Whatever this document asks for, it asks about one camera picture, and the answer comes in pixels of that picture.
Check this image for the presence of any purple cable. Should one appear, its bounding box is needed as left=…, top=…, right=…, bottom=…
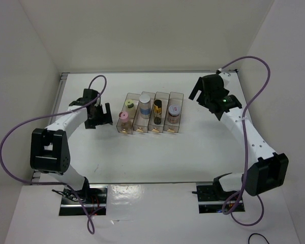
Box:
left=0, top=75, right=110, bottom=234
left=220, top=55, right=271, bottom=227

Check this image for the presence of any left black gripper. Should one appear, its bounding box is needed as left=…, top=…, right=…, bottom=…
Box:
left=84, top=103, right=112, bottom=129

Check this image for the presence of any yellow cap spice bottle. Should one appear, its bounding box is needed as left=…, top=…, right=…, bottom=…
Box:
left=125, top=99, right=136, bottom=119

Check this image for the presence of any red label spice jar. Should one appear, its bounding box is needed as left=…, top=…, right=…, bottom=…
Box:
left=168, top=104, right=181, bottom=124

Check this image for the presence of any black gold pepper grinder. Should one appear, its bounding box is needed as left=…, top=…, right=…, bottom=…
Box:
left=153, top=99, right=162, bottom=125

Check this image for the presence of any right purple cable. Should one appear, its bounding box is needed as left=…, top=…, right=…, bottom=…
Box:
left=220, top=55, right=271, bottom=227

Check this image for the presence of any thin black cable loop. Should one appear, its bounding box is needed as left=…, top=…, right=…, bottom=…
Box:
left=248, top=233, right=270, bottom=244

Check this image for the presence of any pink cap spice bottle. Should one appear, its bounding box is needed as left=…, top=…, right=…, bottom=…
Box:
left=119, top=111, right=132, bottom=130

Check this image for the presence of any white blue cylindrical shaker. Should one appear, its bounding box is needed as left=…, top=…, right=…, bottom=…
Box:
left=139, top=94, right=151, bottom=119

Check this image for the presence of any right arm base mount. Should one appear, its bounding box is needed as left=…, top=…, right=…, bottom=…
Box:
left=192, top=183, right=236, bottom=214

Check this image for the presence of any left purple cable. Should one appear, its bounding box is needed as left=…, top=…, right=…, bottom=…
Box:
left=0, top=75, right=110, bottom=234

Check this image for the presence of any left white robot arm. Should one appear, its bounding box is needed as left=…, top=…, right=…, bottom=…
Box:
left=30, top=88, right=113, bottom=203

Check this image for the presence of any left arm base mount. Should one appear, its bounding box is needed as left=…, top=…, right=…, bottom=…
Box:
left=58, top=184, right=108, bottom=217

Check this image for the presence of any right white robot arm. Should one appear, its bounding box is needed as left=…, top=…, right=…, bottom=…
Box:
left=189, top=74, right=289, bottom=200

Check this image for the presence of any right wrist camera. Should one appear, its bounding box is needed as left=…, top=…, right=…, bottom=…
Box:
left=216, top=68, right=231, bottom=87

